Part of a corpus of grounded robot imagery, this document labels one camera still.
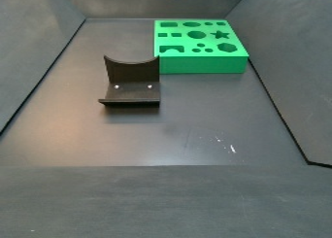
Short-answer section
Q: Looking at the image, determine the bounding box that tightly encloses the green shape sorter box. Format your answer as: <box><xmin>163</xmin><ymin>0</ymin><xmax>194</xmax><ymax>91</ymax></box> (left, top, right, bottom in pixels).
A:
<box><xmin>155</xmin><ymin>19</ymin><xmax>250</xmax><ymax>74</ymax></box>

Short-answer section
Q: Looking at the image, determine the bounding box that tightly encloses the black curved holder bracket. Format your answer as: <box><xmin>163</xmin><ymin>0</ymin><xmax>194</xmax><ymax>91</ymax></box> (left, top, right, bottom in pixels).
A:
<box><xmin>99</xmin><ymin>56</ymin><xmax>162</xmax><ymax>106</ymax></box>

